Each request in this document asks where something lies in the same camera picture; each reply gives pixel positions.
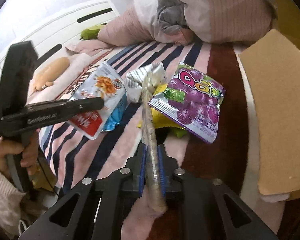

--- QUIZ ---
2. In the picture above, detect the pink grey rolled duvet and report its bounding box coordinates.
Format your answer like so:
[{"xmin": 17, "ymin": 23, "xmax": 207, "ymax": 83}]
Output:
[{"xmin": 97, "ymin": 0, "xmax": 274, "ymax": 47}]

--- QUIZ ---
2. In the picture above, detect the cardboard box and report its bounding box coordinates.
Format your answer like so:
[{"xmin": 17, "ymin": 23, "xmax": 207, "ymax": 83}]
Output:
[{"xmin": 239, "ymin": 29, "xmax": 300, "ymax": 202}]

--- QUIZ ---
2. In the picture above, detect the blue cracker pack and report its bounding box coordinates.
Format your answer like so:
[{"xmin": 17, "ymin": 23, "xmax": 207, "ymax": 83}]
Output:
[{"xmin": 101, "ymin": 93, "xmax": 128, "ymax": 132}]

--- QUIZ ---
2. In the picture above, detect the green snack packet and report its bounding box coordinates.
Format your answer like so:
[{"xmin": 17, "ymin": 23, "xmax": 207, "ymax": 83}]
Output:
[{"xmin": 170, "ymin": 127, "xmax": 188, "ymax": 139}]

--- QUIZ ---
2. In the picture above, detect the yellow snack bag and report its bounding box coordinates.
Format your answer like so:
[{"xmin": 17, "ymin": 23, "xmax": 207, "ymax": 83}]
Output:
[{"xmin": 136, "ymin": 84, "xmax": 185, "ymax": 130}]

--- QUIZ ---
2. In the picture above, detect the person left hand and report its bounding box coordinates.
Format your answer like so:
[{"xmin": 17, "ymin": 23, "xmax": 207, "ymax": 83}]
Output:
[{"xmin": 0, "ymin": 131, "xmax": 39, "ymax": 179}]

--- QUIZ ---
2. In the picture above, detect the orange plush toy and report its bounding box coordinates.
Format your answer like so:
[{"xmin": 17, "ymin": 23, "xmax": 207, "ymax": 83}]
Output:
[{"xmin": 31, "ymin": 57, "xmax": 70, "ymax": 92}]

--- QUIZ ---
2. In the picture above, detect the white bed headboard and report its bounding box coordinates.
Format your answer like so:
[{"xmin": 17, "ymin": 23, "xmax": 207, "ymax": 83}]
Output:
[{"xmin": 0, "ymin": 0, "xmax": 120, "ymax": 78}]

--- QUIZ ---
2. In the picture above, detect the purple QQ gummy bag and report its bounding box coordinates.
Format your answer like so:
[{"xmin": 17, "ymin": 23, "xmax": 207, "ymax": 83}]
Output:
[{"xmin": 149, "ymin": 62, "xmax": 225, "ymax": 144}]

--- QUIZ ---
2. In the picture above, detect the white knit sleeve forearm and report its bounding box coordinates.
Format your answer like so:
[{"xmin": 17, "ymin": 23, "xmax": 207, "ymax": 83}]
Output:
[{"xmin": 0, "ymin": 173, "xmax": 25, "ymax": 239}]

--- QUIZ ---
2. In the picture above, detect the striped pink navy blanket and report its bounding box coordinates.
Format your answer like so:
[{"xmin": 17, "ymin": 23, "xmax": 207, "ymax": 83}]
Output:
[{"xmin": 39, "ymin": 40, "xmax": 285, "ymax": 232}]

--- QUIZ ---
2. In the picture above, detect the silver foil snack pack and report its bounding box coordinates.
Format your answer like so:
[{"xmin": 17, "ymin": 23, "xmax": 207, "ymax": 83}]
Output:
[{"xmin": 124, "ymin": 62, "xmax": 167, "ymax": 103}]

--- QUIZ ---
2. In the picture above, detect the long clear biscuit stick pack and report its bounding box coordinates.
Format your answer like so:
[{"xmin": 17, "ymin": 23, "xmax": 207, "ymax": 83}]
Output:
[{"xmin": 142, "ymin": 65, "xmax": 167, "ymax": 214}]

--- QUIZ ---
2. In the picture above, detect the white red snack pouch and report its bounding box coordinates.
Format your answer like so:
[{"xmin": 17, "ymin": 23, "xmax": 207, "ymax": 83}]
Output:
[{"xmin": 68, "ymin": 62, "xmax": 126, "ymax": 140}]

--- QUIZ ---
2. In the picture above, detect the green plush toy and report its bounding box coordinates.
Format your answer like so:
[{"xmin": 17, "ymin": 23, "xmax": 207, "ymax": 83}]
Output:
[{"xmin": 81, "ymin": 24, "xmax": 106, "ymax": 40}]

